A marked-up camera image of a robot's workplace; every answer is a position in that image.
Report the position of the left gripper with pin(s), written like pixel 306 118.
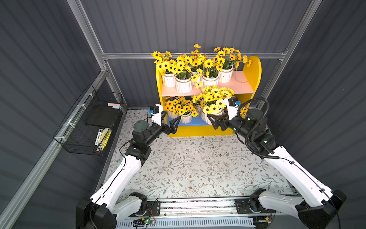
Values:
pixel 165 128

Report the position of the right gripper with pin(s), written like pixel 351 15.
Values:
pixel 224 124

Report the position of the shelf sunflower pot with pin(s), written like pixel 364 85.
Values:
pixel 164 63
pixel 183 71
pixel 227 60
pixel 197 59
pixel 185 109
pixel 209 73
pixel 212 102
pixel 198 108
pixel 172 106
pixel 243 112

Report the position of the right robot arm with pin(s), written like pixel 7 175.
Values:
pixel 253 132

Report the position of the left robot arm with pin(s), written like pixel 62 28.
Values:
pixel 120 177

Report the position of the yellow wooden shelf unit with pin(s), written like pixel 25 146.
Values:
pixel 244 83

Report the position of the pink sticky notes pad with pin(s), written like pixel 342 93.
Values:
pixel 114 105

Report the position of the yellow item in basket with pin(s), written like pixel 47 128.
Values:
pixel 106 133

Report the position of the white marker in basket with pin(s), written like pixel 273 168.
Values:
pixel 98 138

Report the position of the green circuit board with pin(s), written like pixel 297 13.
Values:
pixel 143 222

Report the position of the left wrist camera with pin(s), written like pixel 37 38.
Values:
pixel 155 112

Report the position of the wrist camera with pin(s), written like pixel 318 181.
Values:
pixel 155 112
pixel 232 104

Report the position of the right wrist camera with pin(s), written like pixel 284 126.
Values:
pixel 232 104

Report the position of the black wire wall basket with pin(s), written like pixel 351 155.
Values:
pixel 90 113

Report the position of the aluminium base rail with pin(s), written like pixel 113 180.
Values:
pixel 206 209

